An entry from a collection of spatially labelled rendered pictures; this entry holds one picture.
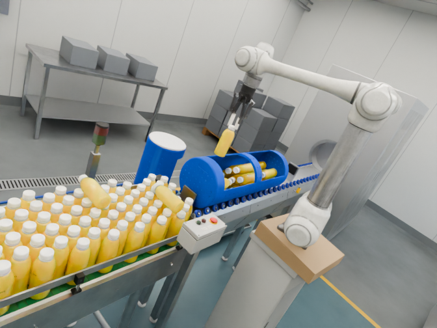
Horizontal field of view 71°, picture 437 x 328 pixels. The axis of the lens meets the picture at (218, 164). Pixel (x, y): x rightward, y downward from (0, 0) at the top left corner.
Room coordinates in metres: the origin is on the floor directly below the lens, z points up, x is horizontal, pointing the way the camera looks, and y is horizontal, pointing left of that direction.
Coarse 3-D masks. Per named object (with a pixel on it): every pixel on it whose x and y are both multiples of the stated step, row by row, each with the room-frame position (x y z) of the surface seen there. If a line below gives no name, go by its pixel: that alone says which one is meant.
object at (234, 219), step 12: (300, 168) 3.12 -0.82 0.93; (312, 168) 3.30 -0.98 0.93; (288, 192) 2.42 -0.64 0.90; (300, 192) 2.65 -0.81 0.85; (252, 204) 1.92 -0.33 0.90; (264, 204) 2.07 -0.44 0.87; (276, 204) 2.28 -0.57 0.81; (288, 204) 2.72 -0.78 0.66; (192, 216) 1.40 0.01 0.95; (228, 216) 1.68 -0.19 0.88; (240, 216) 1.79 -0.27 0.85; (252, 216) 2.03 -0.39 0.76; (264, 216) 2.35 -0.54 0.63; (228, 228) 1.83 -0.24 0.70
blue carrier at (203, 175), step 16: (192, 160) 1.55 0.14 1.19; (208, 160) 1.52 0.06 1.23; (224, 160) 1.91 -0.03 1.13; (240, 160) 2.08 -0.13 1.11; (256, 160) 1.87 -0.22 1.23; (272, 160) 2.25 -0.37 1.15; (192, 176) 1.53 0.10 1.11; (208, 176) 1.48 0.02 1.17; (256, 176) 1.79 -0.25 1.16; (208, 192) 1.46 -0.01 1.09; (224, 192) 1.50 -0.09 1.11; (240, 192) 1.65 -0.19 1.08
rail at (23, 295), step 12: (168, 240) 1.11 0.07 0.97; (132, 252) 0.95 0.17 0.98; (144, 252) 1.00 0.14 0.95; (96, 264) 0.82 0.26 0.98; (108, 264) 0.86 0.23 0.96; (72, 276) 0.74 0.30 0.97; (36, 288) 0.65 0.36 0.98; (48, 288) 0.68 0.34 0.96; (0, 300) 0.57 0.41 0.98; (12, 300) 0.60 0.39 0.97
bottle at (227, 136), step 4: (228, 128) 1.58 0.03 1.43; (224, 132) 1.57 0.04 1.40; (228, 132) 1.57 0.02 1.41; (232, 132) 1.57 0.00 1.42; (224, 136) 1.56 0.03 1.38; (228, 136) 1.56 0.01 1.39; (232, 136) 1.57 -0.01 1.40; (220, 140) 1.57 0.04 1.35; (224, 140) 1.56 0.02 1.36; (228, 140) 1.56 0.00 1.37; (232, 140) 1.58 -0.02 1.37; (220, 144) 1.56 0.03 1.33; (224, 144) 1.56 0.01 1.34; (228, 144) 1.57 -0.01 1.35; (216, 148) 1.57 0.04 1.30; (220, 148) 1.55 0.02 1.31; (224, 148) 1.56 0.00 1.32; (228, 148) 1.58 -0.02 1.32; (216, 152) 1.56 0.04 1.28; (220, 152) 1.55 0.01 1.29; (224, 152) 1.56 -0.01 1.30; (220, 156) 1.56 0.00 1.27; (224, 156) 1.58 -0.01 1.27
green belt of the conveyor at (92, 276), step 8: (160, 248) 1.13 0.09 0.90; (168, 248) 1.15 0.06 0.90; (144, 256) 1.04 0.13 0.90; (120, 264) 0.95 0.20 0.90; (128, 264) 0.96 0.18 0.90; (96, 272) 0.86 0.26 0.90; (88, 280) 0.81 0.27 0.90; (56, 288) 0.74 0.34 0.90; (64, 288) 0.75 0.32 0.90; (48, 296) 0.70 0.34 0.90; (16, 304) 0.63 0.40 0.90; (24, 304) 0.64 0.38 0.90; (32, 304) 0.65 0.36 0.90; (8, 312) 0.60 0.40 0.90
